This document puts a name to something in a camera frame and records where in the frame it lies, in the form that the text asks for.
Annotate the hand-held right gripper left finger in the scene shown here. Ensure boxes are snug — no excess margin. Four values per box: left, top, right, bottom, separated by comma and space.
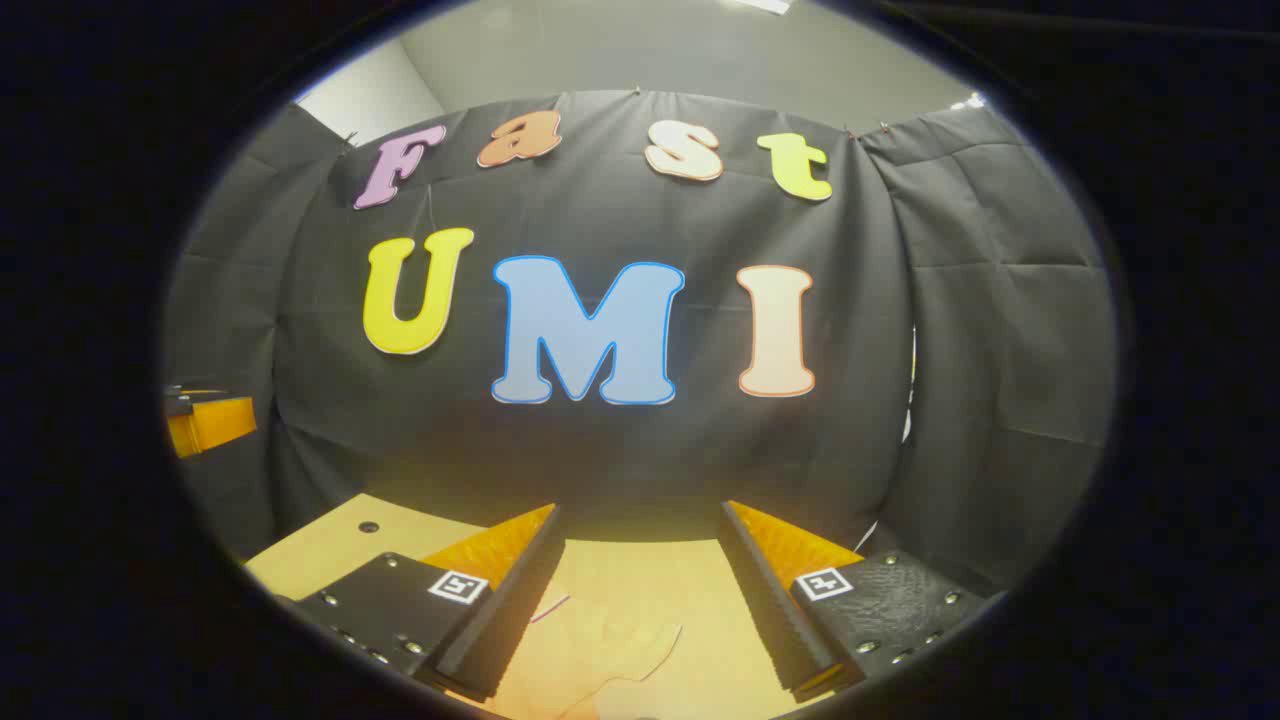
290, 503, 567, 703

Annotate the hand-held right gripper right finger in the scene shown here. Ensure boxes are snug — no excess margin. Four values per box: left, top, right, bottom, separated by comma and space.
719, 499, 991, 703

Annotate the orange T-shirt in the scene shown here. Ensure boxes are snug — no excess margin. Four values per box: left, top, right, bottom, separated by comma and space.
490, 590, 693, 720

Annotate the black backdrop cloth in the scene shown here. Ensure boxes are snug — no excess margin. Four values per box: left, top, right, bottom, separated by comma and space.
163, 90, 1118, 601

